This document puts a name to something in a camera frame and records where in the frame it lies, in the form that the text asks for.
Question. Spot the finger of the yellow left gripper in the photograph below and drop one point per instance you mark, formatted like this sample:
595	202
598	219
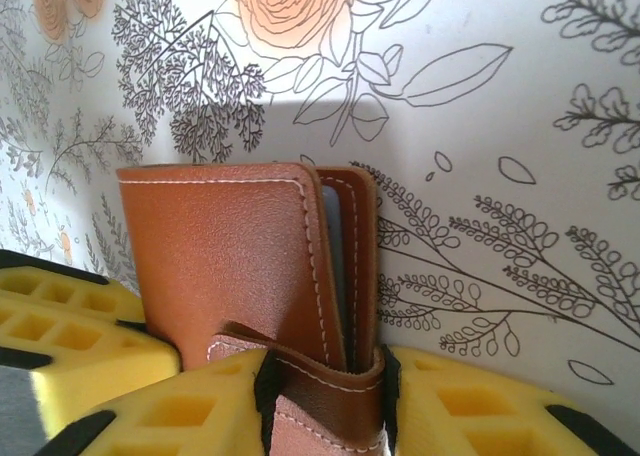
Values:
60	286
100	361

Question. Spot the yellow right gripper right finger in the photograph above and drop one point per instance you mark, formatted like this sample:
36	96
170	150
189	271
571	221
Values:
475	416

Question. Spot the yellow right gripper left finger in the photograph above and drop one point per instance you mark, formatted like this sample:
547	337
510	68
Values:
175	416

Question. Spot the brown leather card holder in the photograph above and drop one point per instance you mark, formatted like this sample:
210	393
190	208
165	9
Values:
225	256

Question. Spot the floral patterned table cover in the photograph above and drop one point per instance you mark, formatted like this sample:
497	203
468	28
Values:
475	126

